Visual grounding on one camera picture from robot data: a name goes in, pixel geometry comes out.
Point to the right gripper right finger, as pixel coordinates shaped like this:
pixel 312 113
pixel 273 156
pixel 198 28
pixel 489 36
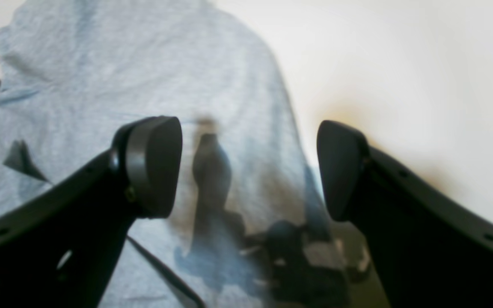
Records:
pixel 428 251

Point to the grey T-shirt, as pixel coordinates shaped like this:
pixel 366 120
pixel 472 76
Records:
pixel 248 229

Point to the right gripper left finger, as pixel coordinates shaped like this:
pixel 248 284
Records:
pixel 60 249

